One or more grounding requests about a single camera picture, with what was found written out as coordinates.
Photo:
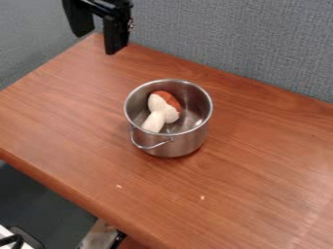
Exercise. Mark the stainless steel pot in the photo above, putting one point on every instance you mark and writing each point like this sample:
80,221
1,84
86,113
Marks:
182,137

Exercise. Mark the table leg bracket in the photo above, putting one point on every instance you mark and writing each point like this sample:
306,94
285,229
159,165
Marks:
103,236

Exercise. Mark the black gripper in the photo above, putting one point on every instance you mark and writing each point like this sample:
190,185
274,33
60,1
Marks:
115,12

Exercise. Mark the white and black floor object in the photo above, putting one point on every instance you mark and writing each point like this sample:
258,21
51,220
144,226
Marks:
15,238

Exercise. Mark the white toy mushroom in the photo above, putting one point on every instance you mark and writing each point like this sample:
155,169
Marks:
164,111

